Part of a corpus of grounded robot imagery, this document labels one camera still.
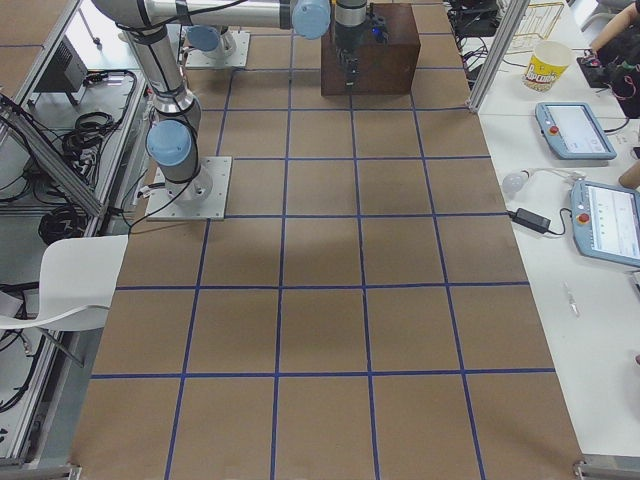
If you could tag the gold wire rack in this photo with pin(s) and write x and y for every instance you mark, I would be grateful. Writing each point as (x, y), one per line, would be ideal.
(536, 25)

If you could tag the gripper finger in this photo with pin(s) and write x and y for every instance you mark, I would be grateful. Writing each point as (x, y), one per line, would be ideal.
(350, 68)

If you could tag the popcorn paper bucket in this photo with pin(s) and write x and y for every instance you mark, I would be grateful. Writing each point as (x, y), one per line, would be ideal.
(548, 62)

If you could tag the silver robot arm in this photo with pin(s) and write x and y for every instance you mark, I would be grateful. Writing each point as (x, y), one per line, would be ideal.
(211, 41)
(144, 24)

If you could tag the white light bulb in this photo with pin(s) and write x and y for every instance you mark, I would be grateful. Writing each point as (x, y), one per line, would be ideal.
(514, 182)

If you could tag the black power adapter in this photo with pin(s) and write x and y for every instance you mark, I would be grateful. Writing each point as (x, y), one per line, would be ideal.
(530, 220)

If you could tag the teach pendant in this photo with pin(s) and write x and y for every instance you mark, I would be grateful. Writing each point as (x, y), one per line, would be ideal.
(572, 131)
(605, 222)

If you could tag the white plastic chair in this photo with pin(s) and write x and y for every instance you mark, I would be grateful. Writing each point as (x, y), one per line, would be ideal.
(78, 277)

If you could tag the black electronics box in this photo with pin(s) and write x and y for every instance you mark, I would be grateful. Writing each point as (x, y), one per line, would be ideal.
(65, 72)

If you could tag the aluminium frame post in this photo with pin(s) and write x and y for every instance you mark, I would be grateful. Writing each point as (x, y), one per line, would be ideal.
(504, 35)

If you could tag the lower teach pendant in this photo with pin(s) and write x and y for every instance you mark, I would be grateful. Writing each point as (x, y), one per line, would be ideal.
(605, 222)

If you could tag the dark wooden drawer box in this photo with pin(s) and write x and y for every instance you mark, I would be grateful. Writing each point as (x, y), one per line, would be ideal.
(383, 69)

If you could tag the upper teach pendant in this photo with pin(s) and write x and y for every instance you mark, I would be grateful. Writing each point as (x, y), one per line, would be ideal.
(572, 131)

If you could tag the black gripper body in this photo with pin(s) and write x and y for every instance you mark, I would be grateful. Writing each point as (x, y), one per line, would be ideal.
(345, 35)

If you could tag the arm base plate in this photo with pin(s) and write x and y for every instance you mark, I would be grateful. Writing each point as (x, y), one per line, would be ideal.
(204, 198)
(195, 59)

